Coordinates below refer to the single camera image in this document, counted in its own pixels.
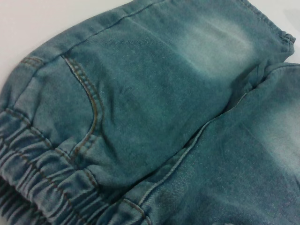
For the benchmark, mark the blue denim shorts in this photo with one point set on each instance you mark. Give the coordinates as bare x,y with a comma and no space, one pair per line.
150,105

